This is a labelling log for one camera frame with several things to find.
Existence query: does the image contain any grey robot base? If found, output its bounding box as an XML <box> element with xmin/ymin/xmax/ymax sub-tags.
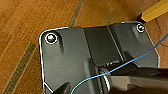
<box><xmin>39</xmin><ymin>21</ymin><xmax>160</xmax><ymax>94</ymax></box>

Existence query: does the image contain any blue cable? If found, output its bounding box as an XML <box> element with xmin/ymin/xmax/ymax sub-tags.
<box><xmin>70</xmin><ymin>34</ymin><xmax>168</xmax><ymax>94</ymax></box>

